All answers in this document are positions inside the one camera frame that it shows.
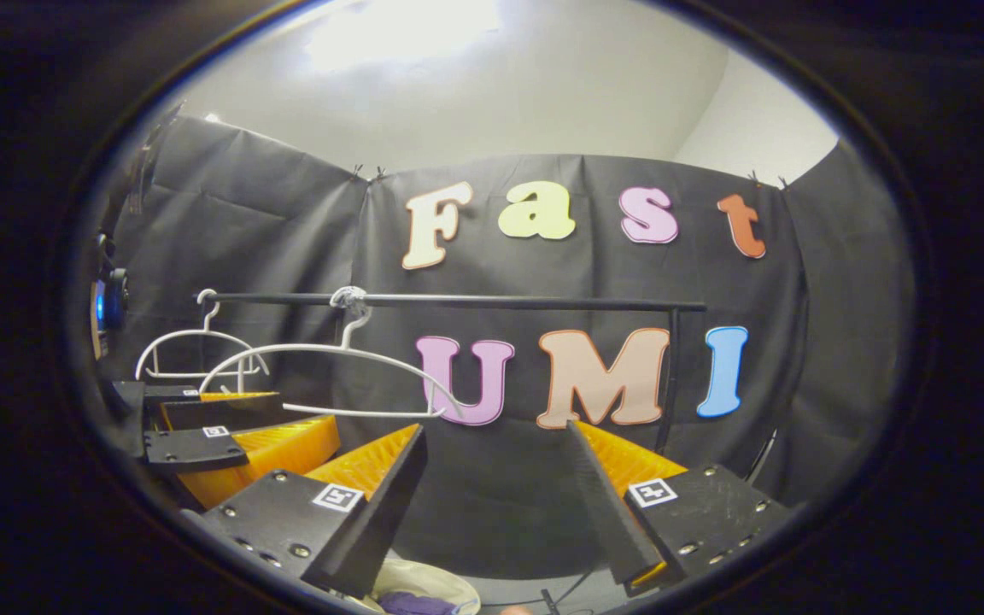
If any black backdrop cloth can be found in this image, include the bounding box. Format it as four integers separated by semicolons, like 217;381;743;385
95;115;916;582

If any purple shirt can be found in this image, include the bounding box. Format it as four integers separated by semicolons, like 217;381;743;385
379;591;460;615

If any cream laundry hamper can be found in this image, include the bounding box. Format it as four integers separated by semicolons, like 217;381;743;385
364;558;482;615

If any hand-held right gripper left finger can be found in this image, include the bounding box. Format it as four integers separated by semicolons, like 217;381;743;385
180;425;429;599

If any white clothes hanger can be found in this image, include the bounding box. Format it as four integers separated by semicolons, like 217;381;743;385
135;289;271;381
199;286;466;420

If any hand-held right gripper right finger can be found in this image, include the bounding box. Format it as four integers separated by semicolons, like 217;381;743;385
566;419;792;597

